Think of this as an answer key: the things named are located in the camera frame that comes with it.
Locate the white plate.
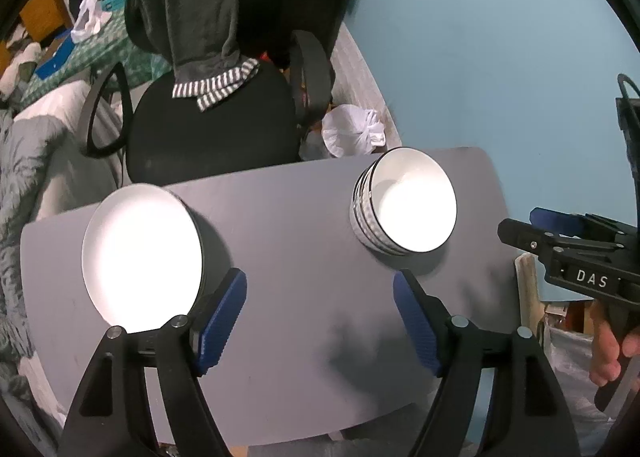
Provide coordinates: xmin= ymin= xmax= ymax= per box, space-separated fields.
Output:
xmin=81 ymin=184 xmax=204 ymax=333

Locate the white bowl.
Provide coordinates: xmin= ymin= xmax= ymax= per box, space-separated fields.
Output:
xmin=349 ymin=147 xmax=458 ymax=257

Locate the person's right hand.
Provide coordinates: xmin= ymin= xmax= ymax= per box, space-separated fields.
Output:
xmin=589 ymin=301 xmax=640 ymax=388

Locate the silver foil bag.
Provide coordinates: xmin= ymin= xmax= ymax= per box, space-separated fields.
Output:
xmin=544 ymin=327 xmax=614 ymax=453

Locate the black office chair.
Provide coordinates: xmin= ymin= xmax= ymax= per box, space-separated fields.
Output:
xmin=78 ymin=0 xmax=334 ymax=185

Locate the white plastic bag on floor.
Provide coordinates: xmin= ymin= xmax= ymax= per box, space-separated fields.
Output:
xmin=321 ymin=104 xmax=386 ymax=158

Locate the bed mattress grey sheet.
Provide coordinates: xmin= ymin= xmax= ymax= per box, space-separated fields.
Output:
xmin=15 ymin=80 xmax=122 ymax=222

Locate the grey quilted comforter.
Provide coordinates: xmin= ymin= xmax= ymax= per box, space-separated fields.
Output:
xmin=1 ymin=109 xmax=67 ymax=441

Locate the green checkered tablecloth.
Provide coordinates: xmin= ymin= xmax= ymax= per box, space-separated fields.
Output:
xmin=18 ymin=9 xmax=171 ymax=110

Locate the dark grey hooded sweater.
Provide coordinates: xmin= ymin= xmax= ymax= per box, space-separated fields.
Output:
xmin=129 ymin=0 xmax=259 ymax=112

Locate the blue flat box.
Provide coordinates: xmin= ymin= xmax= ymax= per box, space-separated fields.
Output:
xmin=35 ymin=30 xmax=75 ymax=80

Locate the white plastic bag on table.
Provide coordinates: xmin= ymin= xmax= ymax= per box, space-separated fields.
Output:
xmin=70 ymin=0 xmax=112 ymax=44

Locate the wooden wardrobe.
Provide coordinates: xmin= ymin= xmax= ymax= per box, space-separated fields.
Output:
xmin=0 ymin=0 xmax=73 ymax=72

